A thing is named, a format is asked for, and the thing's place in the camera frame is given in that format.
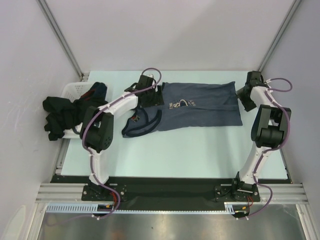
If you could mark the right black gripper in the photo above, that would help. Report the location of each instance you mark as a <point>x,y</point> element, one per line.
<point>248,105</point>

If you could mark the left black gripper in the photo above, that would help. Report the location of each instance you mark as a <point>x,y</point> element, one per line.
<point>157,100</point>

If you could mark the blue printed tank top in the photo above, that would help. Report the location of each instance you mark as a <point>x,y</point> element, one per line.
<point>187,105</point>

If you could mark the black tank top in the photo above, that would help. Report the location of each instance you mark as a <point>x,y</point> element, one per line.
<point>64,114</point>

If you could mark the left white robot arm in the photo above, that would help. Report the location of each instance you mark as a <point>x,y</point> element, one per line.
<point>97,130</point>

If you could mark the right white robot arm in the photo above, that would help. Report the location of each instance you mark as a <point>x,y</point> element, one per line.
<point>270,131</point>

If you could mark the dark navy red garment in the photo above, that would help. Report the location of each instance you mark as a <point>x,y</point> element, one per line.
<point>98,91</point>

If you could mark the white plastic laundry basket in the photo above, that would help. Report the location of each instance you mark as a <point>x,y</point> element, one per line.
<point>73,92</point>

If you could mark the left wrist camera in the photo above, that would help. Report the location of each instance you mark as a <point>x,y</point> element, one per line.
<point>147,74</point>

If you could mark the right aluminium frame post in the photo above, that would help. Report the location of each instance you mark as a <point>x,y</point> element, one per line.
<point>279,34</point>

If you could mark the aluminium frame post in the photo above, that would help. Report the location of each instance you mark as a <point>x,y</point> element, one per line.
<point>49,16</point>
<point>279,34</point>

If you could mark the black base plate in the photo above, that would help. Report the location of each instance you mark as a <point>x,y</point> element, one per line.
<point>178,194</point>

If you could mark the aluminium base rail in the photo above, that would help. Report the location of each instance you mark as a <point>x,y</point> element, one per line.
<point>82,192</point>

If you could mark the slotted cable duct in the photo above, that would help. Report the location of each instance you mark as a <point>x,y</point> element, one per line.
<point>95,208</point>

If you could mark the left aluminium frame post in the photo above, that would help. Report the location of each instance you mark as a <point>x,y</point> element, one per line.
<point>49,16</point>

